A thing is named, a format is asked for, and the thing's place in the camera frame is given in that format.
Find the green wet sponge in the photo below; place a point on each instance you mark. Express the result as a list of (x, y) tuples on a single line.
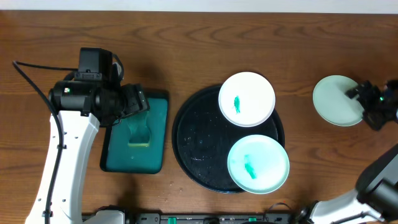
[(139, 130)]

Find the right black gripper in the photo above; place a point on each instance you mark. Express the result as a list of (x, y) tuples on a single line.
[(367, 94)]

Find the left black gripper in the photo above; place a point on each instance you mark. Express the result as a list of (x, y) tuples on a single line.
[(137, 99)]

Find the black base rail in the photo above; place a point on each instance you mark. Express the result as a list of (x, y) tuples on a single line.
[(156, 218)]

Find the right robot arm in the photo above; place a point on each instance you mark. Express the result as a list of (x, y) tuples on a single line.
[(374, 198)]

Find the mint plate front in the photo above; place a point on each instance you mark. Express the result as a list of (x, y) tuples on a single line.
[(258, 164)]

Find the round black tray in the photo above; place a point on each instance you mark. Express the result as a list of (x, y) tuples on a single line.
[(202, 138)]

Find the white plate with green stain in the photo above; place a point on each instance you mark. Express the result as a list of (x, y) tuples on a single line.
[(246, 99)]

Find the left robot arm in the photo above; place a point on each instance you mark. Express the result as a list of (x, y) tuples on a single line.
[(88, 98)]

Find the black rectangular sponge tray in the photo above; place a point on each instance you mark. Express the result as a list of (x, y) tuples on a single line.
[(117, 156)]

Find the mint plate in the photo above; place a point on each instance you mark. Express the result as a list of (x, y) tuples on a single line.
[(333, 105), (258, 164)]

